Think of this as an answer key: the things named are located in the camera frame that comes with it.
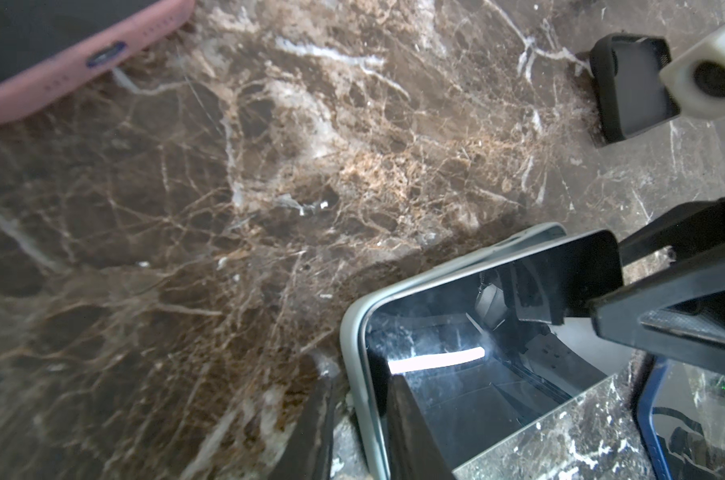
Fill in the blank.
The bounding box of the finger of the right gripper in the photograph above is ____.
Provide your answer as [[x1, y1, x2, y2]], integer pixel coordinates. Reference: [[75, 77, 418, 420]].
[[590, 197, 725, 376]]

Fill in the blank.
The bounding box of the light blue phone case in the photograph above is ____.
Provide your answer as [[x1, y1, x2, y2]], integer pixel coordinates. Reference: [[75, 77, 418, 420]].
[[340, 222, 566, 479]]

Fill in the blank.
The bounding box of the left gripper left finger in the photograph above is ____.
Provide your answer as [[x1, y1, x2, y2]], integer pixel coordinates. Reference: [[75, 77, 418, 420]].
[[268, 376, 336, 480]]

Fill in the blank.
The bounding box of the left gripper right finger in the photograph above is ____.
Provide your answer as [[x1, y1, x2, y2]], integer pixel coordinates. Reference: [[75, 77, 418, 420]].
[[386, 375, 455, 480]]

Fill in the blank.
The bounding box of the pink phone case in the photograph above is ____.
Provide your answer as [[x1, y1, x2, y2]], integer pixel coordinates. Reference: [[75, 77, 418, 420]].
[[0, 0, 196, 125]]

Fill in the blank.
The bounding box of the black phone case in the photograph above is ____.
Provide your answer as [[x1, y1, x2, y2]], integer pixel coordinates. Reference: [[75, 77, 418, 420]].
[[589, 33, 680, 144]]

